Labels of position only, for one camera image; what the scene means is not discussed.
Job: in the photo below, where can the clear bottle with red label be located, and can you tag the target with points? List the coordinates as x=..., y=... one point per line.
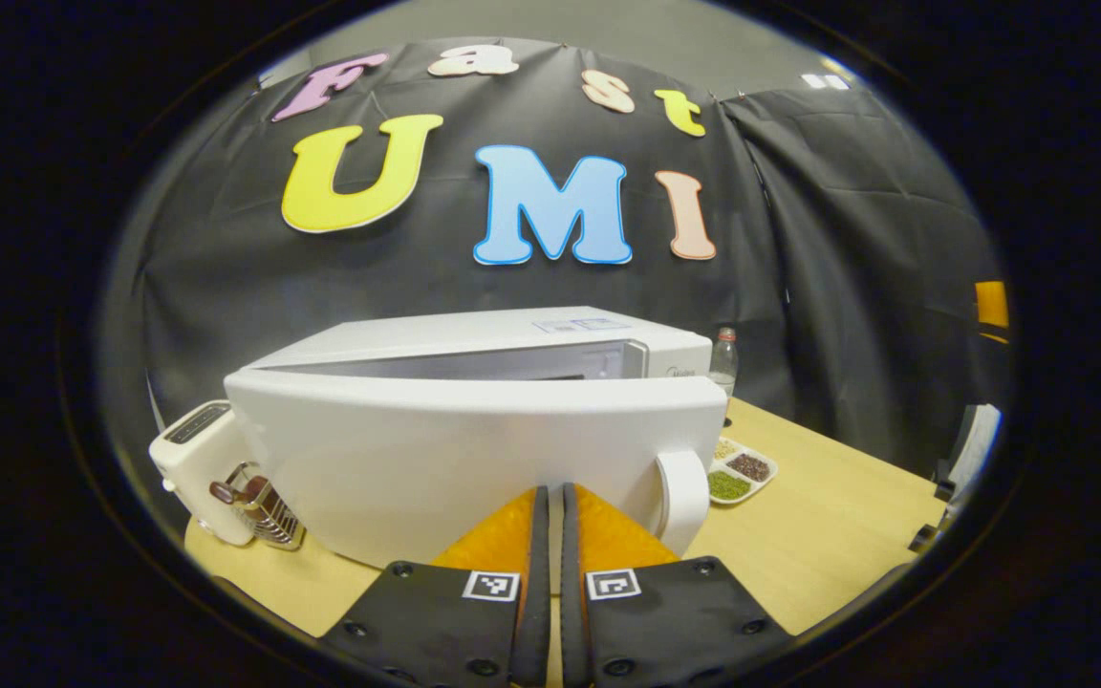
x=724, y=363

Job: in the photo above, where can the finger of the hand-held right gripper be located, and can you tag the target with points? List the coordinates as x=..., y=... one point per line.
x=990, y=304

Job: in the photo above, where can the white divided dish of beans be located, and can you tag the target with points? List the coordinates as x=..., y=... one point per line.
x=732, y=485

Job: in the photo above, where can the black table clip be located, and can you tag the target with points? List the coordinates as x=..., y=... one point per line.
x=942, y=478
x=926, y=538

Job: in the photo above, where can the white microwave oven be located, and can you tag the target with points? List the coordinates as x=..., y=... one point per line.
x=417, y=459

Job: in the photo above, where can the white toaster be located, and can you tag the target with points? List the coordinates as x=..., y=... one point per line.
x=187, y=459

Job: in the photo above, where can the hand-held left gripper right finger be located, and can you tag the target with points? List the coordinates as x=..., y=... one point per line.
x=574, y=612

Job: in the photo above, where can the small ceiling light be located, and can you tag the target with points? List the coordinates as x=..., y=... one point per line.
x=825, y=82

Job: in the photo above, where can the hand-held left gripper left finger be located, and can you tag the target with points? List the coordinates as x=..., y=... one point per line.
x=536, y=592

